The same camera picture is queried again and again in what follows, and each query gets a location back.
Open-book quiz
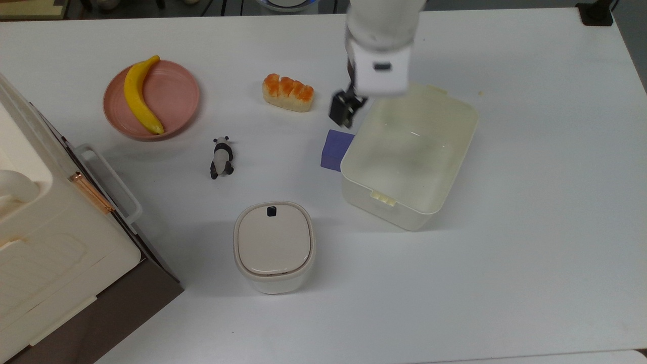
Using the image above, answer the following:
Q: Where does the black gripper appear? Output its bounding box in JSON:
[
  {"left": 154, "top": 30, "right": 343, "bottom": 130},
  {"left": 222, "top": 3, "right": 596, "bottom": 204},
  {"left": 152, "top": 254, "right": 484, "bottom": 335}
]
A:
[{"left": 329, "top": 60, "right": 368, "bottom": 128}]

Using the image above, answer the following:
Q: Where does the translucent white plastic box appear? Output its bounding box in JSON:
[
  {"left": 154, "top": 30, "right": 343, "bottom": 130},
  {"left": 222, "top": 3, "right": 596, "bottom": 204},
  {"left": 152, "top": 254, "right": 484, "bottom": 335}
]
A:
[{"left": 340, "top": 83, "right": 480, "bottom": 232}]

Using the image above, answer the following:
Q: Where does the purple cube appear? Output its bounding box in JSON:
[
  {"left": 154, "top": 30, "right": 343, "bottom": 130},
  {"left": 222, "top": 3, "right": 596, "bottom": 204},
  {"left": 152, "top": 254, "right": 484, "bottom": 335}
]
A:
[{"left": 320, "top": 129, "right": 355, "bottom": 172}]

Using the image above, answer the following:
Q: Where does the orange-topped bread loaf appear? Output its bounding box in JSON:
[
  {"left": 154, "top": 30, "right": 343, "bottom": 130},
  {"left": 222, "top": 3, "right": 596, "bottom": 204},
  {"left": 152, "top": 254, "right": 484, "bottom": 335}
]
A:
[{"left": 262, "top": 73, "right": 314, "bottom": 112}]

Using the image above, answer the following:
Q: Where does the toy panda figure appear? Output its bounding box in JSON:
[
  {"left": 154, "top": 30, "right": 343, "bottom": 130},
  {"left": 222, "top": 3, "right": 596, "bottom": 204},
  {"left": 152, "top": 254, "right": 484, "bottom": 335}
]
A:
[{"left": 210, "top": 136, "right": 235, "bottom": 179}]

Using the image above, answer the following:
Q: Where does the cream lidded trash can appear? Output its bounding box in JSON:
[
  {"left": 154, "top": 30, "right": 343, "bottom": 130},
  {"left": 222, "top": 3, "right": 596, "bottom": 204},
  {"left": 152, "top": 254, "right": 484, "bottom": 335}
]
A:
[{"left": 233, "top": 201, "right": 316, "bottom": 295}]

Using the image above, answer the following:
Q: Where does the pink plate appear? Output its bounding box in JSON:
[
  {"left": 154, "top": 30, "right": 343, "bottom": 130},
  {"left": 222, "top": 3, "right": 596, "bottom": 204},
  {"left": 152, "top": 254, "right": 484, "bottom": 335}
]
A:
[{"left": 103, "top": 60, "right": 201, "bottom": 142}]

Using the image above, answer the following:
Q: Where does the yellow toy banana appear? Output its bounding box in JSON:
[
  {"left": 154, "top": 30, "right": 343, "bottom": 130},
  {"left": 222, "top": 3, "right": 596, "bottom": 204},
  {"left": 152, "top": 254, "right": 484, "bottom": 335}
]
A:
[{"left": 124, "top": 55, "right": 165, "bottom": 135}]

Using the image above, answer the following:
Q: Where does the tan wooden board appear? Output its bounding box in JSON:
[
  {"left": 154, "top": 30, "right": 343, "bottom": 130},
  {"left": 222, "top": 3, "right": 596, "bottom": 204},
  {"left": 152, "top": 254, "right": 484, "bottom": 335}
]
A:
[{"left": 0, "top": 0, "right": 69, "bottom": 21}]

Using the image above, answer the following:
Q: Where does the cream plastic cabinet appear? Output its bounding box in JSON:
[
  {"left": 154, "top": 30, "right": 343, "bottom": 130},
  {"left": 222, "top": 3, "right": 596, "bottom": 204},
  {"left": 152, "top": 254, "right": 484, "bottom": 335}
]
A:
[{"left": 0, "top": 73, "right": 142, "bottom": 362}]

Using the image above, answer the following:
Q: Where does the white drawer handle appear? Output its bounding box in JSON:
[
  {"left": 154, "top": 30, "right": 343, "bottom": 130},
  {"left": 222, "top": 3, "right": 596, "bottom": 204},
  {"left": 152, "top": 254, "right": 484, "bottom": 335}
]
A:
[{"left": 76, "top": 144, "right": 143, "bottom": 225}]

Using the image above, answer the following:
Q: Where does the copper cabinet handle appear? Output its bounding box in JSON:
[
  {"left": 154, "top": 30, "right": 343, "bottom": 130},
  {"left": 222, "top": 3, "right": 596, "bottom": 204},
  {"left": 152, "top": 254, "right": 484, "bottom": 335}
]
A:
[{"left": 69, "top": 172, "right": 114, "bottom": 214}]

